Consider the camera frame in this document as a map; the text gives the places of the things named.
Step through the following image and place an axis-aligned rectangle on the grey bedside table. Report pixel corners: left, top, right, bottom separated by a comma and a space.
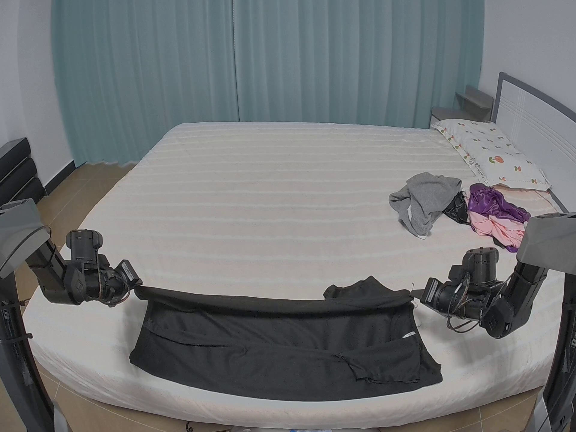
430, 85, 494, 122

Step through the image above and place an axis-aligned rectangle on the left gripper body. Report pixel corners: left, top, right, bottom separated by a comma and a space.
112, 273, 142, 306

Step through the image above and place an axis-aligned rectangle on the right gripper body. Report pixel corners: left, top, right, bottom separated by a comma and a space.
412, 282, 453, 316

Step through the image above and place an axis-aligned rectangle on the black T-shirt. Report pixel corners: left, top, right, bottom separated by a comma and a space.
129, 276, 443, 386

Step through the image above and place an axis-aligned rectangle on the white printed pillow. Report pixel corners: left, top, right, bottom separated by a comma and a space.
430, 119, 552, 191

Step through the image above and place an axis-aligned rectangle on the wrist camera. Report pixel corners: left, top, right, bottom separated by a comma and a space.
423, 277, 444, 306
118, 260, 141, 287

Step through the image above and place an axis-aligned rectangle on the black chest of drawers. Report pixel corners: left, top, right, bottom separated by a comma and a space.
0, 138, 46, 206

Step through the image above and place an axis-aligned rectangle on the bed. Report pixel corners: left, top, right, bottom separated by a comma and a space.
22, 72, 576, 422

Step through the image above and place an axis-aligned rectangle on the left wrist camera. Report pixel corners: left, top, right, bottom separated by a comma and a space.
118, 260, 141, 287

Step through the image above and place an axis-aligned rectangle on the blue-green curtain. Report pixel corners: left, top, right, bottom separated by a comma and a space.
53, 0, 239, 166
233, 0, 484, 129

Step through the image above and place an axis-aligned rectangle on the black cable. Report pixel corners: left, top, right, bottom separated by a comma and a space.
445, 313, 482, 334

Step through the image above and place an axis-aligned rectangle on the grey garment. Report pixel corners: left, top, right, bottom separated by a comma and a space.
389, 173, 463, 240

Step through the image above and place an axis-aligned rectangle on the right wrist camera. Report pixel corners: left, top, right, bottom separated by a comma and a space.
423, 277, 444, 306

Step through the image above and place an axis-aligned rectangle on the pile of clothes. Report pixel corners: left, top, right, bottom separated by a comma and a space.
443, 184, 532, 253

